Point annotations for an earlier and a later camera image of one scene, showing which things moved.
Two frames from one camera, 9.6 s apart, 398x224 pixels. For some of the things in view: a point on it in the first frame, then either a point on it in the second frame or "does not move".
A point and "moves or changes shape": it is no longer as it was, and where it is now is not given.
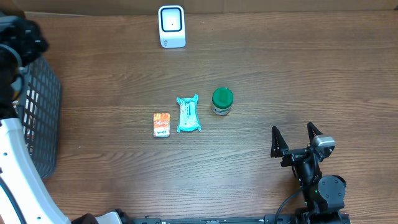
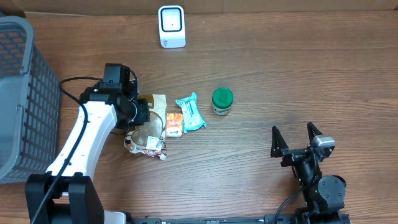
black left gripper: (28, 35) to (143, 111)
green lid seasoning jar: (222, 99) does not move
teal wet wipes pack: (188, 116) moves or changes shape
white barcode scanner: (171, 27) does not move
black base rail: (268, 219) does not move
